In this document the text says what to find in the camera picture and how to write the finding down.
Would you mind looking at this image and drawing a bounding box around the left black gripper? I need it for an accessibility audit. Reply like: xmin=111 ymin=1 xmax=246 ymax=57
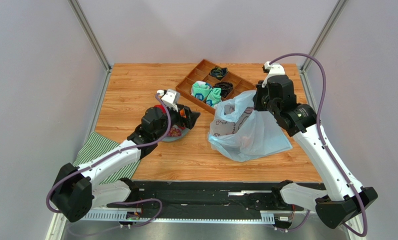
xmin=154 ymin=104 xmax=200 ymax=141

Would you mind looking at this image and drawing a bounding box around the purple grape bunch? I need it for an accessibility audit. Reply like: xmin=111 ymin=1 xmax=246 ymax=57
xmin=167 ymin=127 xmax=182 ymax=138

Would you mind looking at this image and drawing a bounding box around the light blue cartoon plastic bag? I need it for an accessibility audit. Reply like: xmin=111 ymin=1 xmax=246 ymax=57
xmin=208 ymin=90 xmax=292 ymax=162

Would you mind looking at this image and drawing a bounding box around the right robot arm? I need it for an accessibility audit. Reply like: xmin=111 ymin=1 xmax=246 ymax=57
xmin=253 ymin=75 xmax=378 ymax=229

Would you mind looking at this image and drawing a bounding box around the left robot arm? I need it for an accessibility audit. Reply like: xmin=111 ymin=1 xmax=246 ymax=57
xmin=46 ymin=104 xmax=201 ymax=223

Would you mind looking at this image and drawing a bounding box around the grey-green round plate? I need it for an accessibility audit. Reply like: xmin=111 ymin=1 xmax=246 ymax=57
xmin=162 ymin=125 xmax=190 ymax=142

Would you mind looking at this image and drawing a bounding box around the teal sock with blue logo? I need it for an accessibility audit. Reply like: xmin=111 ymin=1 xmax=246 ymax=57
xmin=191 ymin=81 xmax=212 ymax=101

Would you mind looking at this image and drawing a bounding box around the teal and white sock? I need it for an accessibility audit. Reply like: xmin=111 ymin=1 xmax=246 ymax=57
xmin=205 ymin=87 xmax=222 ymax=108

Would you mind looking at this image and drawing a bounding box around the red apple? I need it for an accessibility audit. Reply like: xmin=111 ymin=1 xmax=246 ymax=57
xmin=154 ymin=104 xmax=165 ymax=112

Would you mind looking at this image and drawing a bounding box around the black patterned sock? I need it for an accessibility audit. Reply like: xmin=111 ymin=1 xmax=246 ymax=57
xmin=213 ymin=81 xmax=234 ymax=98

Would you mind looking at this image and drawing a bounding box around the wooden compartment tray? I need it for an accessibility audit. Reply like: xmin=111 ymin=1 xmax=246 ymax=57
xmin=176 ymin=59 xmax=255 ymax=114

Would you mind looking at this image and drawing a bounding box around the dark blue-yellow sock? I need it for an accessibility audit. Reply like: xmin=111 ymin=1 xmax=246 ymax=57
xmin=209 ymin=66 xmax=228 ymax=81

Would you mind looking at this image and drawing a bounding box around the green striped cloth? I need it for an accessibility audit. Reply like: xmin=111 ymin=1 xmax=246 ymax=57
xmin=73 ymin=132 xmax=140 ymax=185

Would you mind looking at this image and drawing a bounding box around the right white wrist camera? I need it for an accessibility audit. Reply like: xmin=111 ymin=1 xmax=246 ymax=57
xmin=262 ymin=61 xmax=285 ymax=88

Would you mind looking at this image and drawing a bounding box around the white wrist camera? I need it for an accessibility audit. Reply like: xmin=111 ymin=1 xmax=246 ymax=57
xmin=156 ymin=89 xmax=180 ymax=112
xmin=262 ymin=61 xmax=285 ymax=88

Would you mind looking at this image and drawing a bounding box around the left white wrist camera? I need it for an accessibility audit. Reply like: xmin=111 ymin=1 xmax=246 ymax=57
xmin=156 ymin=89 xmax=180 ymax=112

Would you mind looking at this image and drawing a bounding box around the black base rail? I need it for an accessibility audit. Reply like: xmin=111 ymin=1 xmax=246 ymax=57
xmin=105 ymin=180 xmax=339 ymax=231

